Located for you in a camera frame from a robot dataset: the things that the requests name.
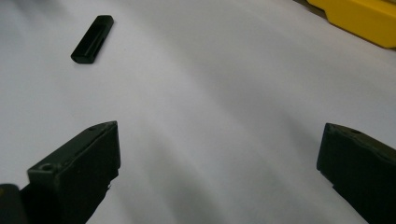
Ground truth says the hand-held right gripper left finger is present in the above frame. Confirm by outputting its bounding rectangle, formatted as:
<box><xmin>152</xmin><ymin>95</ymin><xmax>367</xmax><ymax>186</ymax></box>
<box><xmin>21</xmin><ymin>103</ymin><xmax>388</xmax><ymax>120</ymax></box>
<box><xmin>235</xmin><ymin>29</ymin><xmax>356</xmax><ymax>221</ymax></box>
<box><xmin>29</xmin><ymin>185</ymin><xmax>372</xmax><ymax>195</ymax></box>
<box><xmin>19</xmin><ymin>120</ymin><xmax>121</xmax><ymax>224</ymax></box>

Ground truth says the black usb flash drive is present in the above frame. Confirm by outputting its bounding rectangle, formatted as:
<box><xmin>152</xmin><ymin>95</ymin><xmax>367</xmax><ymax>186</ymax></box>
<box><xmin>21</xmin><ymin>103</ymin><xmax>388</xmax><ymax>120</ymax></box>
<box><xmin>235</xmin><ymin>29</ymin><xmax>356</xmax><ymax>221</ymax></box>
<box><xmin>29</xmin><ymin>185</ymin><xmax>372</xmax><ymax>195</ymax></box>
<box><xmin>70</xmin><ymin>14</ymin><xmax>115</xmax><ymax>65</ymax></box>

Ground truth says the yellow plastic box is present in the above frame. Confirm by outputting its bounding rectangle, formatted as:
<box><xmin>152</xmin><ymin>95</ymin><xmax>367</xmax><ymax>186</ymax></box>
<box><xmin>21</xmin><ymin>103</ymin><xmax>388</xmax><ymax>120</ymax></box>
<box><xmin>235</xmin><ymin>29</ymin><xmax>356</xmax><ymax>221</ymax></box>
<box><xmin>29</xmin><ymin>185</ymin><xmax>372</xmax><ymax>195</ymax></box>
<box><xmin>306</xmin><ymin>0</ymin><xmax>396</xmax><ymax>49</ymax></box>

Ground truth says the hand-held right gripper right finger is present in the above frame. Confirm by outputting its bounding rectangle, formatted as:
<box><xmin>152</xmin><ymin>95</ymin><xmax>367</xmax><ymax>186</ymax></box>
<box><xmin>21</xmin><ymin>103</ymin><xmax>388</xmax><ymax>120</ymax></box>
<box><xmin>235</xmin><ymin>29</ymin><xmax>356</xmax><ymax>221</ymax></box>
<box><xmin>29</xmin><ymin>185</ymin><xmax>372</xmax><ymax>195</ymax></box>
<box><xmin>316</xmin><ymin>122</ymin><xmax>396</xmax><ymax>224</ymax></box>

